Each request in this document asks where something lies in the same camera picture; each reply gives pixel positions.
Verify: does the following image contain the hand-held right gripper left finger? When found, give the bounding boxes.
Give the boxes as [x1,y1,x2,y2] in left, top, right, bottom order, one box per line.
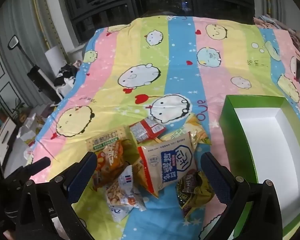
[15,151,98,240]

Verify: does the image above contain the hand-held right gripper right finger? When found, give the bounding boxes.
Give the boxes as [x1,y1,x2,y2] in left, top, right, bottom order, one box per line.
[201,151,283,240]

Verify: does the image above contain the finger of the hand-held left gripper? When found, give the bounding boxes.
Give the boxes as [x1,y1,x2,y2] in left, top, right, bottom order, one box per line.
[4,157,51,188]

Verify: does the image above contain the dark yellow snack packet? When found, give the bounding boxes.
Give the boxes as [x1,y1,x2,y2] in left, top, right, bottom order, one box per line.
[175,171,215,218]

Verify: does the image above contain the large white orange-edged snack packet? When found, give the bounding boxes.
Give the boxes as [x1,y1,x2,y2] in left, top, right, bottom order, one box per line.
[137,132,199,199]

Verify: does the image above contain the green cardboard box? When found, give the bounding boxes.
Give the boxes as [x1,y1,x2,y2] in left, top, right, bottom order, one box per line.
[219,94,300,238]

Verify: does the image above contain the red snack packet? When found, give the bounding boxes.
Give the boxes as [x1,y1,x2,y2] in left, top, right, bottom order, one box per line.
[129,117,167,144]

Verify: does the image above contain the clear packet of round snacks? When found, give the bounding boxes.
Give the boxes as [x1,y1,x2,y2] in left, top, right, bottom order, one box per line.
[105,165,147,222]

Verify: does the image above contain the orange snack packet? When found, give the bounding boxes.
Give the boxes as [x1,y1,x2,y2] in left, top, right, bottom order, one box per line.
[95,140,138,188]

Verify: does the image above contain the boxes on floor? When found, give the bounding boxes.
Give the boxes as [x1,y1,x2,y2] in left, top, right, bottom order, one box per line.
[16,114,47,160]

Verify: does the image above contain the white cabinet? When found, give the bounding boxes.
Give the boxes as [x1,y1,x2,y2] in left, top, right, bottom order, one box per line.
[0,116,19,155]

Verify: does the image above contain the beige cracker packet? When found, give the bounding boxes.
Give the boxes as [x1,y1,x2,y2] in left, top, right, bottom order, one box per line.
[86,126,133,153]

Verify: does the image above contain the yellow-green chips packet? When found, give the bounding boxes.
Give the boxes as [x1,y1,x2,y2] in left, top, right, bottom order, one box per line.
[160,114,212,145]

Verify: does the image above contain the potted plant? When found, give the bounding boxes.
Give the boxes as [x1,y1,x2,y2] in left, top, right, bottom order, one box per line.
[11,99,30,123]

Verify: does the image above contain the black and white clothes pile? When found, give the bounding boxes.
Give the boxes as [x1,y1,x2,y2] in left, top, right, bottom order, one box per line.
[54,60,83,88]

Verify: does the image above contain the white cylinder bin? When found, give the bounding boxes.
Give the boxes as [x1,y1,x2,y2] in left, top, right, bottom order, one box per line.
[44,45,67,68]

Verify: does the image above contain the striped cartoon printed blanket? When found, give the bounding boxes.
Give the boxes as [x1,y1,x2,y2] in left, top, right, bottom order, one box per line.
[27,15,300,240]

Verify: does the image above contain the black stick stand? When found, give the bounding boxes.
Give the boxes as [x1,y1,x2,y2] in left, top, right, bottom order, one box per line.
[7,35,55,93]

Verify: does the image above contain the grey curtain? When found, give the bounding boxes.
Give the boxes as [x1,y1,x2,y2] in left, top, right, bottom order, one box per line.
[0,0,65,105]

